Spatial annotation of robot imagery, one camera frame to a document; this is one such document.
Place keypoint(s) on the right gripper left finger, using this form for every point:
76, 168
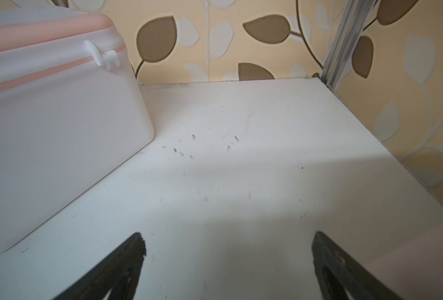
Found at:
114, 278

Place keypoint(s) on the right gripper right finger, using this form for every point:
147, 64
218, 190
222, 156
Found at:
341, 277

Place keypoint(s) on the white box pink trim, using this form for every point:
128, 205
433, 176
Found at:
71, 112

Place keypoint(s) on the pink first aid box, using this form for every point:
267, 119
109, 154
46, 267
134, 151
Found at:
414, 270

